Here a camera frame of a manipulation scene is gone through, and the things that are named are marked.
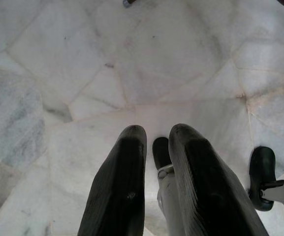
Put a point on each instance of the black robot left foot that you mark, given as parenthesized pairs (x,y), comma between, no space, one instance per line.
(160,152)

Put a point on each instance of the black robot right foot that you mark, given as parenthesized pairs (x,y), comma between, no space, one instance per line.
(262,167)

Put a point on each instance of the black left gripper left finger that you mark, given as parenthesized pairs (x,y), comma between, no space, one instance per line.
(117,186)

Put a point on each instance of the black chair caster wheel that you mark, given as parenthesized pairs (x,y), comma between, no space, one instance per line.
(126,2)

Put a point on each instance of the black robot foot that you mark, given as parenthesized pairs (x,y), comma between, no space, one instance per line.
(262,167)
(160,152)

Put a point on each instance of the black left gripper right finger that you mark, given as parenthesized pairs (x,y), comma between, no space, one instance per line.
(205,191)

